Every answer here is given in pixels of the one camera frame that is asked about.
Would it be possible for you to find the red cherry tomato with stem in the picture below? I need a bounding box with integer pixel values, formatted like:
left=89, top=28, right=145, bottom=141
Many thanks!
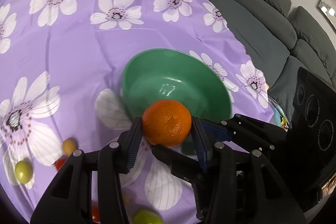
left=54, top=157, right=67, bottom=171

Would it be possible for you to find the green oval fruit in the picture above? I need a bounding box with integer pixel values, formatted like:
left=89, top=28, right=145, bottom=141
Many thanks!
left=14, top=160, right=33, bottom=184

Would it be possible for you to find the yellow cherry tomato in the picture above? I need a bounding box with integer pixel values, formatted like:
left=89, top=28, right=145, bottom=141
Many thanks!
left=62, top=138, right=78, bottom=156

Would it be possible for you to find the orange mandarin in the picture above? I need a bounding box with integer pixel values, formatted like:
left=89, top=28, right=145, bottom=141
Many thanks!
left=142, top=100, right=192, bottom=147

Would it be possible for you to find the green plastic bowl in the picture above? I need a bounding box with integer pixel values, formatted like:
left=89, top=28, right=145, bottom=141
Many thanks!
left=122, top=49, right=232, bottom=123

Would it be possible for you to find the grey sofa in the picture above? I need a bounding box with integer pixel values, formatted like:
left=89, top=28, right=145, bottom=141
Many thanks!
left=210, top=0, right=335, bottom=119

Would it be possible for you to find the purple floral tablecloth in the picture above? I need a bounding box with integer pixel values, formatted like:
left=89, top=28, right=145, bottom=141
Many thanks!
left=1, top=0, right=273, bottom=220

